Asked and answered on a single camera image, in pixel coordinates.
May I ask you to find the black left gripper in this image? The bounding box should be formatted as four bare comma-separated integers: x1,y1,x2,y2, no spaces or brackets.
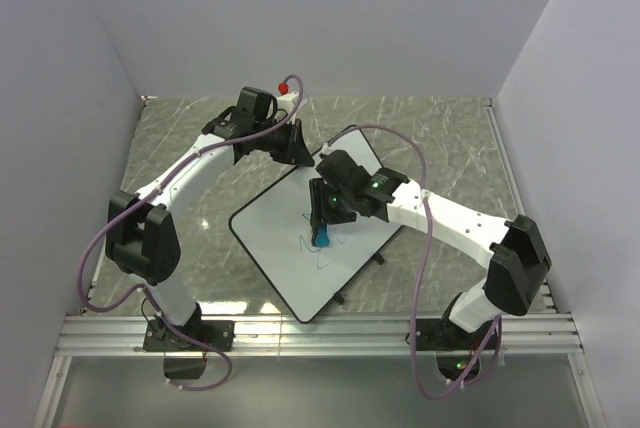
254,116,313,166

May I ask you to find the blue bone-shaped whiteboard eraser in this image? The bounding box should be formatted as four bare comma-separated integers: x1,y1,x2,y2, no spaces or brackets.
311,224,330,248

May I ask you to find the white whiteboard black frame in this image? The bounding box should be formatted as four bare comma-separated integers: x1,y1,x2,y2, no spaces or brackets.
228,124,405,325

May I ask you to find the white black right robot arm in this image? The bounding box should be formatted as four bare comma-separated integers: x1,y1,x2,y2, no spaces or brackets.
310,149,551,351

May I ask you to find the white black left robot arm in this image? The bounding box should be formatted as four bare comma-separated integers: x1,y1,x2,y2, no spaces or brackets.
105,83,314,350

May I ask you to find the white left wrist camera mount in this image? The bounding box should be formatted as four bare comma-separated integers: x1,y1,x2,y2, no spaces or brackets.
276,82,299,111

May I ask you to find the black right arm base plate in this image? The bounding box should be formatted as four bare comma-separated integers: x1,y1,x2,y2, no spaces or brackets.
416,318,498,352

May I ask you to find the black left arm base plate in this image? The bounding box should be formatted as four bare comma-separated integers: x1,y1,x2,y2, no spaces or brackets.
142,319,235,352

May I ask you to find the aluminium right side rail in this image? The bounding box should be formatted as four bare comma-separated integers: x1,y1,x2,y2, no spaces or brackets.
482,97,559,314

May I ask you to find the aluminium rail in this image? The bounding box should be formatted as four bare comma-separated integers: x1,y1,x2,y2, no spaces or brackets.
54,313,583,358
482,97,559,314

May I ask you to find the aluminium front rail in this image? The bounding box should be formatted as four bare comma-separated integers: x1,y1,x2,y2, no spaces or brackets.
54,313,583,358

